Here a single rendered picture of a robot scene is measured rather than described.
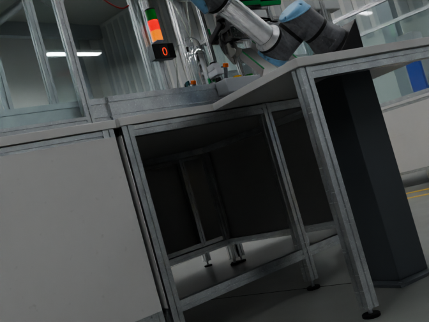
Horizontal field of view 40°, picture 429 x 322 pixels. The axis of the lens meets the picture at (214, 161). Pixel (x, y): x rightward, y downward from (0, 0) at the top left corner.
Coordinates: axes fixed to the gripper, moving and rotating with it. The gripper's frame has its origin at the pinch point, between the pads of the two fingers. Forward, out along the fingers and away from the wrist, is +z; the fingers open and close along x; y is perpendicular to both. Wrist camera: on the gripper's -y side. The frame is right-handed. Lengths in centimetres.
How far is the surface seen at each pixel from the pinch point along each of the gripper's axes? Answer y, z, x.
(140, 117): 5, 19, -57
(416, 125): -153, 43, 382
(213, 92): -3.5, 11.5, -12.6
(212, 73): -21.4, -1.4, 6.3
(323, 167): 57, 53, -30
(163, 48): -30.6, -18.0, -10.6
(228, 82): 3.5, 9.2, -9.4
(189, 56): -99, -34, 62
